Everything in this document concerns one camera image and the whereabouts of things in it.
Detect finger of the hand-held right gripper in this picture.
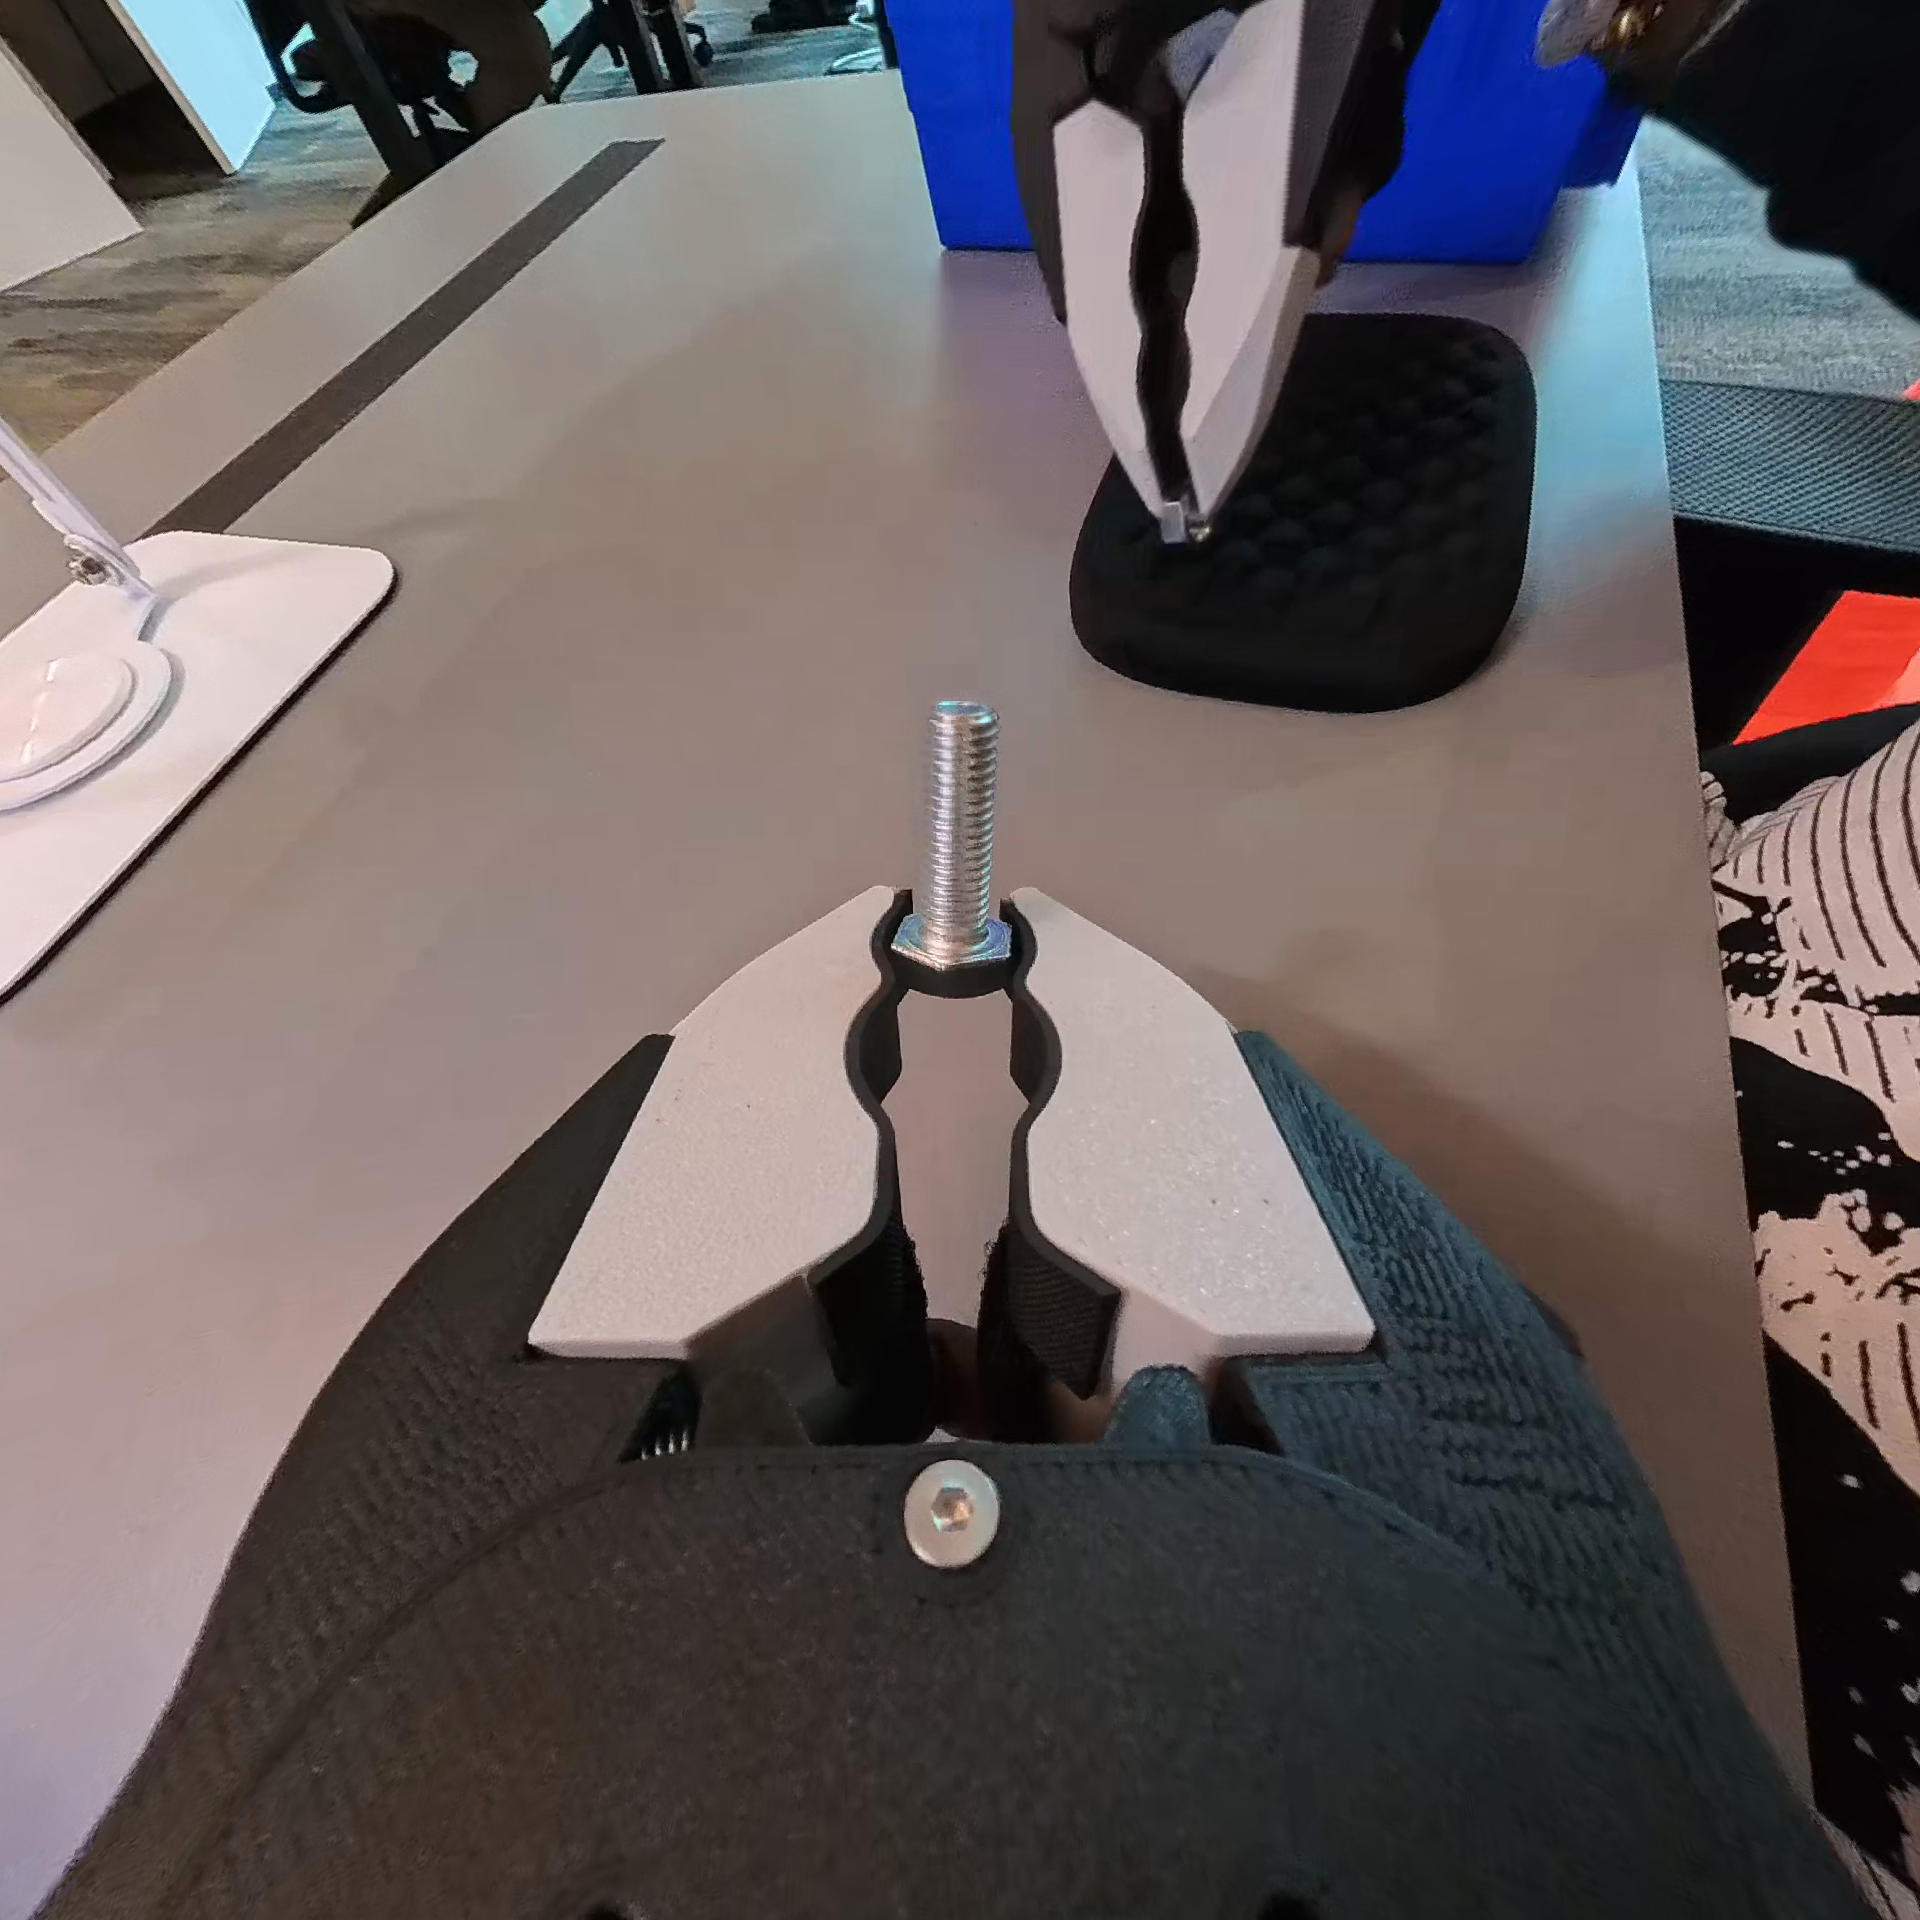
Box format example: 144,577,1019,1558
1050,94,1167,507
1167,0,1322,507

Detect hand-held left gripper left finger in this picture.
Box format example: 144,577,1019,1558
528,885,910,1412

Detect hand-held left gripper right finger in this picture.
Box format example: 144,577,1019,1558
1002,886,1376,1412

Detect long steel hex bolt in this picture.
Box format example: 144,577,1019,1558
886,700,1024,969

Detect person's right forearm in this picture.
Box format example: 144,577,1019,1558
1620,0,1920,325

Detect blue plastic bin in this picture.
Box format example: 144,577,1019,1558
884,0,1643,270

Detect black wrist rest pad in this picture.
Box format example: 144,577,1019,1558
1070,312,1539,714

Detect grey mesh office chair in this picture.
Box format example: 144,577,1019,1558
1656,376,1920,531

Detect person's printed black shirt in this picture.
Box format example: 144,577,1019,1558
1703,720,1920,1920

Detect black office chair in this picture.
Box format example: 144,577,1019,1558
246,0,712,173

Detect white display stand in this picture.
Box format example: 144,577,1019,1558
0,421,396,998

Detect orange red object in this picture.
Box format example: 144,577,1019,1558
1732,589,1920,753

